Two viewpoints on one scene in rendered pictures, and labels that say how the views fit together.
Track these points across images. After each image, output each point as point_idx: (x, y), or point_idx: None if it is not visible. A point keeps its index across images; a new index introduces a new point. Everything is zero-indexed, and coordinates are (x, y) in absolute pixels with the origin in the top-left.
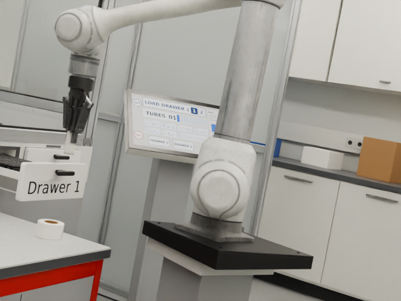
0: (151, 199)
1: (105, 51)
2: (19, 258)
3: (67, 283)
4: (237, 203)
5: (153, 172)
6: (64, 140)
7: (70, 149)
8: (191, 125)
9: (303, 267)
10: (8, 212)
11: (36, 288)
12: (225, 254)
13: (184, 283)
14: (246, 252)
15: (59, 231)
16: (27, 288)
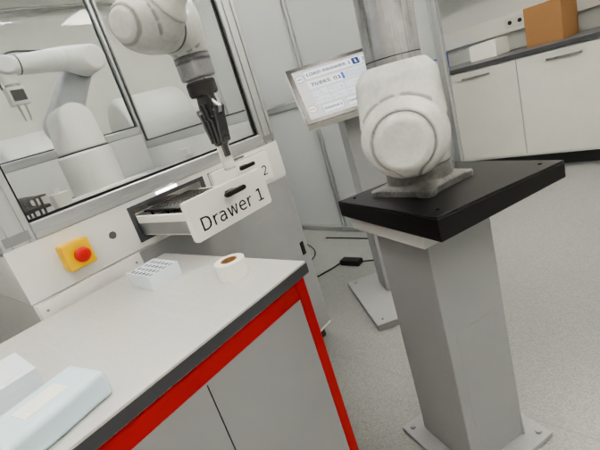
0: (352, 159)
1: (241, 45)
2: (180, 349)
3: (268, 329)
4: (437, 147)
5: (343, 135)
6: (244, 148)
7: (229, 163)
8: (358, 74)
9: (555, 180)
10: (222, 237)
11: (225, 365)
12: (447, 217)
13: (409, 254)
14: (475, 201)
15: (239, 268)
16: (211, 374)
